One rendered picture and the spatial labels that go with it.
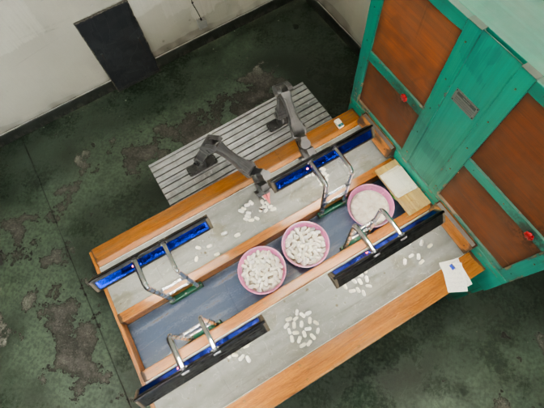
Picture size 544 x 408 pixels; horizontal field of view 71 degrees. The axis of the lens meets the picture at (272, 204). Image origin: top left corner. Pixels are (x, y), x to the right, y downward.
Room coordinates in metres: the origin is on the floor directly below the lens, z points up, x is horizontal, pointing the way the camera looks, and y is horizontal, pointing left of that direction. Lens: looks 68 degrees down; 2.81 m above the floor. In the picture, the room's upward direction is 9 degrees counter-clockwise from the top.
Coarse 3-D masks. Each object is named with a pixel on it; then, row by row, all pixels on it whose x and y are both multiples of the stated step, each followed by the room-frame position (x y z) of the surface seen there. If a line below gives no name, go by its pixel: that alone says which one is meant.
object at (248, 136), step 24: (312, 96) 1.61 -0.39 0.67; (240, 120) 1.51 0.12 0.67; (264, 120) 1.48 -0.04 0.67; (312, 120) 1.42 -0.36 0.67; (192, 144) 1.38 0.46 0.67; (216, 144) 1.36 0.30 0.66; (240, 144) 1.33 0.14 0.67; (264, 144) 1.30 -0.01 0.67; (168, 168) 1.23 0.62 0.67; (216, 168) 1.17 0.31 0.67; (168, 192) 1.07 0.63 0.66; (192, 192) 1.04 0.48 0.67
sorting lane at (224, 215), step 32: (352, 160) 1.04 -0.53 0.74; (384, 160) 1.01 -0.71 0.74; (288, 192) 0.90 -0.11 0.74; (320, 192) 0.87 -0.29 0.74; (224, 224) 0.76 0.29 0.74; (256, 224) 0.73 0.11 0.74; (128, 256) 0.67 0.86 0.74; (192, 256) 0.61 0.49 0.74; (128, 288) 0.48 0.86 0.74; (160, 288) 0.45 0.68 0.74
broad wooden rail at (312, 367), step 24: (480, 264) 0.30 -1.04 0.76; (432, 288) 0.22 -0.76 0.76; (384, 312) 0.14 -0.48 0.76; (408, 312) 0.12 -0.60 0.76; (336, 336) 0.06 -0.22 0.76; (360, 336) 0.05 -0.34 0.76; (312, 360) -0.03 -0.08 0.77; (336, 360) -0.05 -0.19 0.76; (264, 384) -0.10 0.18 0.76; (288, 384) -0.12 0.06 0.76
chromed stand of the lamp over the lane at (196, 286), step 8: (160, 240) 0.60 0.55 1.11; (168, 256) 0.51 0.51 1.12; (136, 264) 0.50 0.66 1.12; (136, 272) 0.46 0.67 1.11; (176, 272) 0.44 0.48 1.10; (144, 280) 0.42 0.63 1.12; (176, 280) 0.43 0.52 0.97; (192, 280) 0.44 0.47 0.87; (144, 288) 0.39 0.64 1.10; (152, 288) 0.39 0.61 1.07; (176, 288) 0.42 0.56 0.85; (192, 288) 0.43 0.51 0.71; (200, 288) 0.43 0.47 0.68; (160, 296) 0.38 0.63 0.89; (168, 296) 0.38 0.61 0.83; (176, 296) 0.40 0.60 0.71; (184, 296) 0.40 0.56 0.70
